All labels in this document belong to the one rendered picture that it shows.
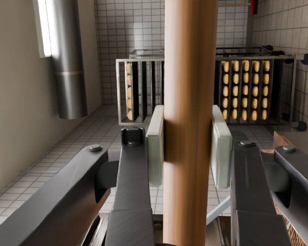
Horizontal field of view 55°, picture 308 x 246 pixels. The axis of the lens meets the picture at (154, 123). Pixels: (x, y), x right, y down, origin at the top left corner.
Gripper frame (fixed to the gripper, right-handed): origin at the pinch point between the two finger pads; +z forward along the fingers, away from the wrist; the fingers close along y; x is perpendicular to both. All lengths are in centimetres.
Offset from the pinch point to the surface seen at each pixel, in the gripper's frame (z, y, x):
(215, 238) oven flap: 130, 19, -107
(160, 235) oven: 147, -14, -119
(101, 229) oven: 136, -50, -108
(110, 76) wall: 497, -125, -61
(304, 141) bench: 149, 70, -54
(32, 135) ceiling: 241, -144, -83
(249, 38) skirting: 498, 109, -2
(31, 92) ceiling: 251, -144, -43
